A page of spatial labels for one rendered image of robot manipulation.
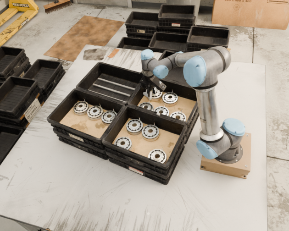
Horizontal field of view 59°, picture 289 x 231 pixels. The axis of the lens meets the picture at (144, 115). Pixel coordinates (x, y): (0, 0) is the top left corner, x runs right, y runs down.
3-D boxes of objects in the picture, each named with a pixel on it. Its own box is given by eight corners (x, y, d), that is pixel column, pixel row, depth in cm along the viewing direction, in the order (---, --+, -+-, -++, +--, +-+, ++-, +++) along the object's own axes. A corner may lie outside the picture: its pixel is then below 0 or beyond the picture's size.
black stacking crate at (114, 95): (148, 87, 184) (147, 74, 175) (128, 116, 168) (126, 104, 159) (102, 73, 197) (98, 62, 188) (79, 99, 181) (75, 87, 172)
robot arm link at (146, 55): (145, 58, 142) (137, 51, 146) (147, 74, 150) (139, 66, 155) (157, 53, 144) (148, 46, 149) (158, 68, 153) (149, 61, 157)
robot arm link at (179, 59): (240, 38, 109) (175, 47, 152) (221, 47, 105) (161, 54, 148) (246, 63, 113) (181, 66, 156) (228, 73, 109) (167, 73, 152)
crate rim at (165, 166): (187, 127, 147) (187, 124, 145) (167, 170, 130) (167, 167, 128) (126, 107, 160) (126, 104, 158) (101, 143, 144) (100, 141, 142)
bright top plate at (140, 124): (146, 123, 157) (146, 123, 156) (136, 134, 152) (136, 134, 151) (132, 117, 161) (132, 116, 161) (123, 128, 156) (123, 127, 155)
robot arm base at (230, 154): (239, 140, 151) (243, 130, 144) (239, 162, 142) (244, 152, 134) (213, 137, 154) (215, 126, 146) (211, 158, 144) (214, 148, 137)
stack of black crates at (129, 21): (163, 37, 338) (163, 13, 312) (158, 51, 320) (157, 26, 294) (134, 35, 347) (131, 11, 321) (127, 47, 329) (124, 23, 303)
